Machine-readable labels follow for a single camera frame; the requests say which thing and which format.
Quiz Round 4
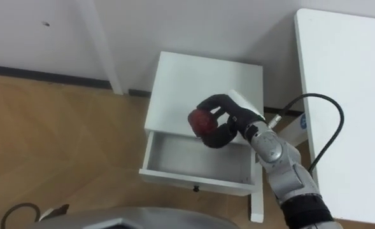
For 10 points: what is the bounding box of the white desk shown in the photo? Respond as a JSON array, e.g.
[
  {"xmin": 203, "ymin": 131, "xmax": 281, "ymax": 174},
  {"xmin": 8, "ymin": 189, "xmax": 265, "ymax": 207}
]
[{"xmin": 279, "ymin": 8, "xmax": 375, "ymax": 227}]

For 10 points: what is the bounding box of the robot body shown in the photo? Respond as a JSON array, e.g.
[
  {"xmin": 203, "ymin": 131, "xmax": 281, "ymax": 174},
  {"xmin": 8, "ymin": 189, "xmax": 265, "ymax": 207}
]
[{"xmin": 24, "ymin": 206, "xmax": 239, "ymax": 229}]

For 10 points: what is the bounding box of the red soft toy fruit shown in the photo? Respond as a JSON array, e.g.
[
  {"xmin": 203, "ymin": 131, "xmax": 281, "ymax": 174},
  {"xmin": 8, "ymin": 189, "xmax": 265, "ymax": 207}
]
[{"xmin": 187, "ymin": 109, "xmax": 220, "ymax": 139}]

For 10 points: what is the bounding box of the white bedside cabinet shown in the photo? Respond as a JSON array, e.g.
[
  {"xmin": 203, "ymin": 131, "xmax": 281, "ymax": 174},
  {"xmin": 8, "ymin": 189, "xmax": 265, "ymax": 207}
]
[{"xmin": 138, "ymin": 51, "xmax": 265, "ymax": 223}]

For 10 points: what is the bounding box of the open white drawer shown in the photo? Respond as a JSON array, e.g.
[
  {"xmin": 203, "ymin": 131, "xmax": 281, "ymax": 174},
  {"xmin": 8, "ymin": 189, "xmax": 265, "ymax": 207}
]
[{"xmin": 138, "ymin": 130, "xmax": 260, "ymax": 197}]

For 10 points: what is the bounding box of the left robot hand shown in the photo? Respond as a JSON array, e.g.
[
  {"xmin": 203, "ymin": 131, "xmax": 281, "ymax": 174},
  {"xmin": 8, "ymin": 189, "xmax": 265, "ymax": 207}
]
[{"xmin": 38, "ymin": 203, "xmax": 71, "ymax": 223}]

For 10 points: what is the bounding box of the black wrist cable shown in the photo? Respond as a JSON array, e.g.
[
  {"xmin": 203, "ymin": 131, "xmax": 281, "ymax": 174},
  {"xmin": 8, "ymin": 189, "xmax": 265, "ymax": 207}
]
[
  {"xmin": 0, "ymin": 202, "xmax": 42, "ymax": 229},
  {"xmin": 268, "ymin": 93, "xmax": 345, "ymax": 176}
]

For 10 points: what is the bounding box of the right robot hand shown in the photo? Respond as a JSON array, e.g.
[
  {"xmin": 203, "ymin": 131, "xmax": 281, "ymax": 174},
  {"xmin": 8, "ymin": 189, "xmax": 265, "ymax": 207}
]
[{"xmin": 195, "ymin": 89, "xmax": 267, "ymax": 149}]

